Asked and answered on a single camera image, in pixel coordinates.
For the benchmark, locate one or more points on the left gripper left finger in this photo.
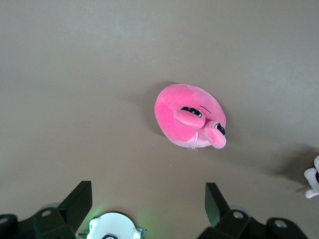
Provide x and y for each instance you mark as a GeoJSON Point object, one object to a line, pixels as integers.
{"type": "Point", "coordinates": [74, 206]}

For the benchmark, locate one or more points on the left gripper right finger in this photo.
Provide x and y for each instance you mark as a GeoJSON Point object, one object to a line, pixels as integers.
{"type": "Point", "coordinates": [216, 209]}

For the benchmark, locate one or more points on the pink frog plush toy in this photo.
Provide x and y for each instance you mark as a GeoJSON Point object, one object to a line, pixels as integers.
{"type": "Point", "coordinates": [174, 109]}

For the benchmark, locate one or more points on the white Franka left arm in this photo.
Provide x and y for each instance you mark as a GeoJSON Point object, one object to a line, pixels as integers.
{"type": "Point", "coordinates": [113, 224]}

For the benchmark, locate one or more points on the pale pink dog plush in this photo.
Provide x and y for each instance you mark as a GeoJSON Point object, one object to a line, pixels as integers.
{"type": "Point", "coordinates": [312, 179]}

